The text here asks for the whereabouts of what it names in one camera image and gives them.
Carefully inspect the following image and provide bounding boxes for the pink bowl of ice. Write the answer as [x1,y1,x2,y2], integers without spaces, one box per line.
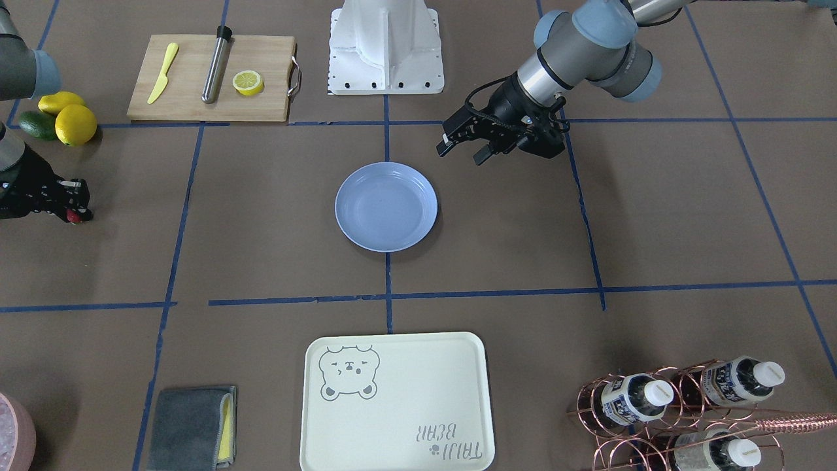
[1,393,37,470]

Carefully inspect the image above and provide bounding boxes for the whole yellow lemon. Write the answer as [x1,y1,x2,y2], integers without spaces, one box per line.
[55,104,98,147]

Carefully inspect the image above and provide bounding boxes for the tea bottle white cap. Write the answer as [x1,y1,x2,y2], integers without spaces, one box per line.
[592,374,675,430]

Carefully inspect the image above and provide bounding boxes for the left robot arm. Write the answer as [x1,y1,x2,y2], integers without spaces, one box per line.
[436,1,685,165]

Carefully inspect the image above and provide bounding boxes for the blue round plate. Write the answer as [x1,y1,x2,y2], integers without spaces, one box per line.
[334,162,439,253]

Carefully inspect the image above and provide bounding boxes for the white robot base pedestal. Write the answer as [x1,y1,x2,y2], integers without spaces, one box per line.
[327,1,445,96]

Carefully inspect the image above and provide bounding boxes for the steel muddler black tip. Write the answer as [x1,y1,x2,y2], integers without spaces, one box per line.
[201,25,232,104]

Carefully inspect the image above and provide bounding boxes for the red strawberry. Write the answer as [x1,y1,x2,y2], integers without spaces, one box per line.
[66,209,84,226]

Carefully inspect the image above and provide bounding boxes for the wooden cutting board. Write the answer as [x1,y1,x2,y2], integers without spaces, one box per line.
[126,35,303,123]

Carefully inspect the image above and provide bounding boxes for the grey and yellow cloth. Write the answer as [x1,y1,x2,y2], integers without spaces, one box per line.
[146,385,238,470]

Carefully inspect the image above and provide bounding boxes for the lemon half slice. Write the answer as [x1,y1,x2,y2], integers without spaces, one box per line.
[232,71,264,96]

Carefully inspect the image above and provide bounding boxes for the copper wire bottle rack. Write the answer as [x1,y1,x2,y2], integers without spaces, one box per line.
[568,360,781,470]

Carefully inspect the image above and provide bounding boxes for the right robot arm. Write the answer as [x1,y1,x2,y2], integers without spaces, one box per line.
[1,2,94,224]

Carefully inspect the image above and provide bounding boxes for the green lime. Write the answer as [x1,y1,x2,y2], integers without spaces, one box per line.
[18,111,59,142]

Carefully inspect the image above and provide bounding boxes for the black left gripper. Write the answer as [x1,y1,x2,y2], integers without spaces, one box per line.
[436,75,568,165]

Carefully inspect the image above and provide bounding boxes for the copper bar spoon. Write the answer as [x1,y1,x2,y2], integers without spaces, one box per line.
[753,413,836,434]

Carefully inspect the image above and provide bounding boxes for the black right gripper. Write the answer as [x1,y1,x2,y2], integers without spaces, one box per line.
[1,147,94,224]

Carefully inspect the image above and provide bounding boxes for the yellow plastic knife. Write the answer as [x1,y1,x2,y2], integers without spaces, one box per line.
[146,43,179,105]

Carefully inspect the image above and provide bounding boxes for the cream bear serving tray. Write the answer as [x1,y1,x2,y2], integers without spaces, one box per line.
[299,332,496,470]

